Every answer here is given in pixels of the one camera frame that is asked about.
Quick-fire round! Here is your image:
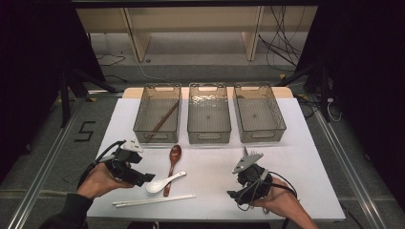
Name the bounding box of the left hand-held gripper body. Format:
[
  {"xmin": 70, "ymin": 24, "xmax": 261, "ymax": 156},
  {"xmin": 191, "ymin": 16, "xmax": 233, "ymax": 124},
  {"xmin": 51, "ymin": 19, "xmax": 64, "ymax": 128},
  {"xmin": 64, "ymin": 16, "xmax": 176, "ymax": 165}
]
[{"xmin": 97, "ymin": 138, "xmax": 148, "ymax": 188}]

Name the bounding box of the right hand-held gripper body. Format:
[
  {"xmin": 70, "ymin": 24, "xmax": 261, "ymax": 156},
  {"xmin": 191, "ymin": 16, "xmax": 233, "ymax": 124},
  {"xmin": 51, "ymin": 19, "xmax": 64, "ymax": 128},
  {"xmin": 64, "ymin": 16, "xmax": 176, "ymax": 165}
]
[{"xmin": 231, "ymin": 154, "xmax": 274, "ymax": 207}]

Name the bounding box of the white ceramic spoon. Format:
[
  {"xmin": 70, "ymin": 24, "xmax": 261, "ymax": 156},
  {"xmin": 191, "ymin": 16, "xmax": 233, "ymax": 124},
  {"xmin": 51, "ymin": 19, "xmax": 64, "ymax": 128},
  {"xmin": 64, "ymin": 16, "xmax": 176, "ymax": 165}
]
[{"xmin": 145, "ymin": 171, "xmax": 187, "ymax": 195}]

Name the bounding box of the white chopstick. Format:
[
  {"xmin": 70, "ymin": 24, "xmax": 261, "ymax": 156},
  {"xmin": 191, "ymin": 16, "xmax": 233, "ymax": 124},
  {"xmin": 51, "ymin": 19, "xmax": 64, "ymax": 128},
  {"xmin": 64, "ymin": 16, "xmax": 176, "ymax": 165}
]
[
  {"xmin": 112, "ymin": 194, "xmax": 197, "ymax": 204},
  {"xmin": 115, "ymin": 197, "xmax": 196, "ymax": 208}
]

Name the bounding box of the brown wooden spoon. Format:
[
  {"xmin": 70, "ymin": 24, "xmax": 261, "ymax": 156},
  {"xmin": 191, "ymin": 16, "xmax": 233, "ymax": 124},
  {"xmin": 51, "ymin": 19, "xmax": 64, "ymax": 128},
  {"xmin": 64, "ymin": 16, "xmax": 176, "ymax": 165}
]
[{"xmin": 162, "ymin": 144, "xmax": 182, "ymax": 198}]

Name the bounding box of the smoky clear plastic bin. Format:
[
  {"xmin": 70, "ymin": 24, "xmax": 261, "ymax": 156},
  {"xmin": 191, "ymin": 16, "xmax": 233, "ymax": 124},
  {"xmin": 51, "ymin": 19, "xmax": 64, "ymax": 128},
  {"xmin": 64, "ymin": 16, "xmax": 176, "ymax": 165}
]
[
  {"xmin": 232, "ymin": 83, "xmax": 288, "ymax": 144},
  {"xmin": 186, "ymin": 82, "xmax": 233, "ymax": 145},
  {"xmin": 132, "ymin": 83, "xmax": 183, "ymax": 145}
]

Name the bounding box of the person's left hand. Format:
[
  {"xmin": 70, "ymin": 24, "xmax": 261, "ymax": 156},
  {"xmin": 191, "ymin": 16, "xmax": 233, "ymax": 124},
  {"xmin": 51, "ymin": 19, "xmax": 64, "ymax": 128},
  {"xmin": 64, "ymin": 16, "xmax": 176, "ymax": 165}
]
[{"xmin": 76, "ymin": 161, "xmax": 136, "ymax": 200}]

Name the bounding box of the person's right hand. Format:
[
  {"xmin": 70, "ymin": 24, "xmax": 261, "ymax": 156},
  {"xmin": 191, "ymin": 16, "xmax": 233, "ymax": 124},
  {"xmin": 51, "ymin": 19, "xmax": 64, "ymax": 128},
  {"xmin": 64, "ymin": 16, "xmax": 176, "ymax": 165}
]
[{"xmin": 250, "ymin": 176, "xmax": 303, "ymax": 218}]

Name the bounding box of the black tape floor mark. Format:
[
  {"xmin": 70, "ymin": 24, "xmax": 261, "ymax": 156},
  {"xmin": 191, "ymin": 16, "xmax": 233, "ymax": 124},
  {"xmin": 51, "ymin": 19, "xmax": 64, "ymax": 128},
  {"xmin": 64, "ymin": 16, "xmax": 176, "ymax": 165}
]
[{"xmin": 74, "ymin": 120, "xmax": 97, "ymax": 143}]

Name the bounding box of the black metal stand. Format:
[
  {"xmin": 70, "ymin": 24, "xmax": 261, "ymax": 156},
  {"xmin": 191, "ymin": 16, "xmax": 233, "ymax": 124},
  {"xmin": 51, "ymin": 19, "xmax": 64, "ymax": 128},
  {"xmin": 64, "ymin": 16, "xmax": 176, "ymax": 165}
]
[
  {"xmin": 58, "ymin": 68, "xmax": 119, "ymax": 129},
  {"xmin": 276, "ymin": 61, "xmax": 332, "ymax": 123}
]

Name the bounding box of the black curtain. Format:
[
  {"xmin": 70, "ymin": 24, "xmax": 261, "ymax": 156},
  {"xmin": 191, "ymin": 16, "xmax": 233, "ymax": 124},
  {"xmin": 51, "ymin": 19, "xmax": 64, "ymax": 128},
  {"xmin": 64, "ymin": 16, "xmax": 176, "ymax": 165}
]
[
  {"xmin": 294, "ymin": 0, "xmax": 405, "ymax": 211},
  {"xmin": 0, "ymin": 0, "xmax": 108, "ymax": 185}
]

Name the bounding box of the black overhead bar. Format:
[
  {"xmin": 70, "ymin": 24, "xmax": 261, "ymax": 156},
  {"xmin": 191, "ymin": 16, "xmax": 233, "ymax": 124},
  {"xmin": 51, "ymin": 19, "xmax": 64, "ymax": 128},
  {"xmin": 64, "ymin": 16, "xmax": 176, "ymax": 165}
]
[{"xmin": 71, "ymin": 0, "xmax": 321, "ymax": 9}]

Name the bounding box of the left hand-held gripper cable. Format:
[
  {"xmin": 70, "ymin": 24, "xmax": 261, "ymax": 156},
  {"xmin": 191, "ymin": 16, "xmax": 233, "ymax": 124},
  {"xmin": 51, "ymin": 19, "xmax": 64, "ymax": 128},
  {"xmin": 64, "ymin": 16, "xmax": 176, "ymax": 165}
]
[{"xmin": 76, "ymin": 139, "xmax": 127, "ymax": 189}]

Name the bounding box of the short aluminium floor rail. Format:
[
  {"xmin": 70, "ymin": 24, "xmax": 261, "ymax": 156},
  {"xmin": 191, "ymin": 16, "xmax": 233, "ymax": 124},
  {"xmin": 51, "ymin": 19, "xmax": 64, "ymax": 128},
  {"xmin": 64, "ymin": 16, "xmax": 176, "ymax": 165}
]
[{"xmin": 86, "ymin": 90, "xmax": 125, "ymax": 98}]

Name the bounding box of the short black floor cable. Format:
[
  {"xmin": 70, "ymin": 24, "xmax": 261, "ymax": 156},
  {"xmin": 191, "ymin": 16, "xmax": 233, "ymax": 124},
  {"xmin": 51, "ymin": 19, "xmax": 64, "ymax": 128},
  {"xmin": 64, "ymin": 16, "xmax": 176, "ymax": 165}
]
[{"xmin": 104, "ymin": 73, "xmax": 128, "ymax": 84}]

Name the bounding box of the white floor cable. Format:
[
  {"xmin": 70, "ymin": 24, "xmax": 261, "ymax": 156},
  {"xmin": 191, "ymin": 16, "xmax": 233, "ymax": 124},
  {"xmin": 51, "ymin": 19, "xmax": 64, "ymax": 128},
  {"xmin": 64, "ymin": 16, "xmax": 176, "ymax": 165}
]
[{"xmin": 119, "ymin": 51, "xmax": 166, "ymax": 82}]

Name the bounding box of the thin white looped cable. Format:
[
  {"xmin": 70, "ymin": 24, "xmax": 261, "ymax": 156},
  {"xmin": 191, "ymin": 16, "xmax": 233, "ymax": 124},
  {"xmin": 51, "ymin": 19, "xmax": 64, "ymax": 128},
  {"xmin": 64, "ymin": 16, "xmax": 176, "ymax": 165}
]
[{"xmin": 327, "ymin": 97, "xmax": 343, "ymax": 123}]

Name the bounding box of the looped black floor cable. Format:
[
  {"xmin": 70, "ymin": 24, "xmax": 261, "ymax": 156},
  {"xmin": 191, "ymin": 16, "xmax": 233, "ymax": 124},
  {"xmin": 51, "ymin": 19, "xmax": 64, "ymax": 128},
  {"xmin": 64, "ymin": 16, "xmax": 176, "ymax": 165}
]
[{"xmin": 96, "ymin": 52, "xmax": 127, "ymax": 68}]

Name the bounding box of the light wooden desk frame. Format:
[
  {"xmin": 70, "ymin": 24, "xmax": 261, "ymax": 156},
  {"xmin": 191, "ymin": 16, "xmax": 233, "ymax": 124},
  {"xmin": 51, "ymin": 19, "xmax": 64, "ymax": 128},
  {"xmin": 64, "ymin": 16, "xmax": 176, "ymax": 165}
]
[{"xmin": 75, "ymin": 6, "xmax": 319, "ymax": 63}]

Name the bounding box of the bundle of black cables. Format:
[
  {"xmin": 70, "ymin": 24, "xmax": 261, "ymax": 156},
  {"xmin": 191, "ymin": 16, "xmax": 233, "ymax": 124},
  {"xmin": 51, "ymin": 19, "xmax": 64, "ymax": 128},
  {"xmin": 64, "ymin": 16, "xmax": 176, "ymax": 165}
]
[{"xmin": 257, "ymin": 5, "xmax": 307, "ymax": 73}]

